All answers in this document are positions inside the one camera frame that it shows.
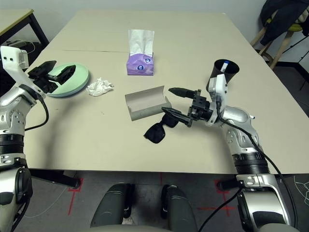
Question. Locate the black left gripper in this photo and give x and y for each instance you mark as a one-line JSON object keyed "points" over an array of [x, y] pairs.
{"points": [[46, 83]]}

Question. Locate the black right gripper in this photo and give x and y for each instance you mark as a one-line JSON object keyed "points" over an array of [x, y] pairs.
{"points": [[201, 108]]}

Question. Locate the green round plate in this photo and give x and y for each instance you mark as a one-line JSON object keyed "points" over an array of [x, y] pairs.
{"points": [[80, 79]]}

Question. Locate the grey glasses case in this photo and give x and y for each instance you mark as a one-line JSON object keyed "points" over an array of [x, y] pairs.
{"points": [[144, 100]]}

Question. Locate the black sunglasses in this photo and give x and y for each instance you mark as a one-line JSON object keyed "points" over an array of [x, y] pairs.
{"points": [[155, 134]]}

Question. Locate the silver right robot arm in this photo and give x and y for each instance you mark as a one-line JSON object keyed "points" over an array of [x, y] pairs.
{"points": [[236, 116]]}

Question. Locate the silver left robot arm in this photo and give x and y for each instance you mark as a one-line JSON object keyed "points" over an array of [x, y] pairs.
{"points": [[12, 101]]}

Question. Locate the purple tissue box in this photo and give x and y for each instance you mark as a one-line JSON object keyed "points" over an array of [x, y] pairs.
{"points": [[134, 71]]}

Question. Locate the black plastic cup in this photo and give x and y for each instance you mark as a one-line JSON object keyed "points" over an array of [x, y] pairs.
{"points": [[231, 76]]}

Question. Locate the beige side table black legs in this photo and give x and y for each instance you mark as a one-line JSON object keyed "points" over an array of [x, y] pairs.
{"points": [[12, 19]]}

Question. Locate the white upright tissue sheet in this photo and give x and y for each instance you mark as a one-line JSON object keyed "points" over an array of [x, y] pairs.
{"points": [[141, 42]]}

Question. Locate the black table foot bar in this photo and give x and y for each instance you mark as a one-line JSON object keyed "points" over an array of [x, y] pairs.
{"points": [[55, 178], [228, 186]]}

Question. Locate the grey robot right leg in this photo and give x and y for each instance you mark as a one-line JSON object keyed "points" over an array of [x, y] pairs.
{"points": [[181, 212]]}

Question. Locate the grey robot leg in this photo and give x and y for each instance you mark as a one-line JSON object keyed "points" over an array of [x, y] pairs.
{"points": [[111, 207], [181, 212]]}

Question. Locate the wooden stool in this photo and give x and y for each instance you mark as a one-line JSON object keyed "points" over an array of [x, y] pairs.
{"points": [[281, 49]]}

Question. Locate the grey robot left leg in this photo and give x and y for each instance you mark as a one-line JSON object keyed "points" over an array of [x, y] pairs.
{"points": [[111, 207]]}

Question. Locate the grey robot torso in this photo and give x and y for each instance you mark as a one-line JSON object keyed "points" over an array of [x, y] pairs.
{"points": [[144, 229]]}

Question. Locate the black jacket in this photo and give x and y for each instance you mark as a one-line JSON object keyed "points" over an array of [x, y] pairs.
{"points": [[277, 14]]}

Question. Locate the yellow cushion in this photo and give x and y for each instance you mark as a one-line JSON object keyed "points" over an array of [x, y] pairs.
{"points": [[297, 27]]}

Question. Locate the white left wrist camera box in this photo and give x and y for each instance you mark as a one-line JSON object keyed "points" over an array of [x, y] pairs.
{"points": [[12, 58]]}

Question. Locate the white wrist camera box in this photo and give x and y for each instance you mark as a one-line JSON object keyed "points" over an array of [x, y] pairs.
{"points": [[219, 87], [12, 58]]}

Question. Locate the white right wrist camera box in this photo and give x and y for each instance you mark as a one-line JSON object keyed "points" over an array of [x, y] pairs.
{"points": [[219, 87]]}

